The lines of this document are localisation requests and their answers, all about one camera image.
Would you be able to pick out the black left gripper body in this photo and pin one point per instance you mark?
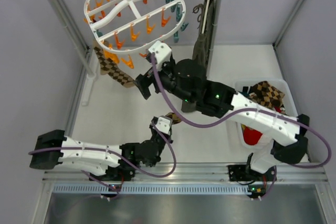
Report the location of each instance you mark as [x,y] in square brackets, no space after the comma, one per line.
[159,136]

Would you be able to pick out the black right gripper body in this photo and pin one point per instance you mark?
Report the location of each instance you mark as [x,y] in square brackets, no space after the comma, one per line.
[146,83]

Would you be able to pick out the tan brown argyle sock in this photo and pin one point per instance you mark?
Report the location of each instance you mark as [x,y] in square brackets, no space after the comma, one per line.
[111,69]

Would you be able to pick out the large yellow brown argyle sock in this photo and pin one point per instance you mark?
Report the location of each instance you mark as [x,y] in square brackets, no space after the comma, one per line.
[266,95]

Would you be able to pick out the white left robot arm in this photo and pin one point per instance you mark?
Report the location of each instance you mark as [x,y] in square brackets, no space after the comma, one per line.
[103,162]

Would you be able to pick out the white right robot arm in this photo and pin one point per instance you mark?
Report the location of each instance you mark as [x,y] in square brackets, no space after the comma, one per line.
[288,141]

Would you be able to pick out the white oval clip hanger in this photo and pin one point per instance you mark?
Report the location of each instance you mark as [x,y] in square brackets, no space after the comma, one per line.
[130,26]

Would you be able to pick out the pile of colourful socks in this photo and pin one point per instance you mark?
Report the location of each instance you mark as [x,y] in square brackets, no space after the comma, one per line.
[250,135]

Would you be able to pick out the olive green hanging garment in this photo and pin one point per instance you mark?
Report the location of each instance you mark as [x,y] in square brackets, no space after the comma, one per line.
[202,44]

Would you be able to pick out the white plastic basket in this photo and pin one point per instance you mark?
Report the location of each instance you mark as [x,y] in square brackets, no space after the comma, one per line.
[289,105]

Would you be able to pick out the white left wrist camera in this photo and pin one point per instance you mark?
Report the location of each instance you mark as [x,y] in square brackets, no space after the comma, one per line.
[164,124]

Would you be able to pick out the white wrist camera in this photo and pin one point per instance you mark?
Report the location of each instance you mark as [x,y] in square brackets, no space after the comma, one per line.
[164,124]
[161,51]

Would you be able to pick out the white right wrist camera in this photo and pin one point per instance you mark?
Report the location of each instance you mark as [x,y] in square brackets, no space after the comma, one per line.
[161,51]

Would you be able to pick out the white slotted cable duct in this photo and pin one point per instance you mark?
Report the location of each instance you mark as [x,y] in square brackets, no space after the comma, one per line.
[162,189]

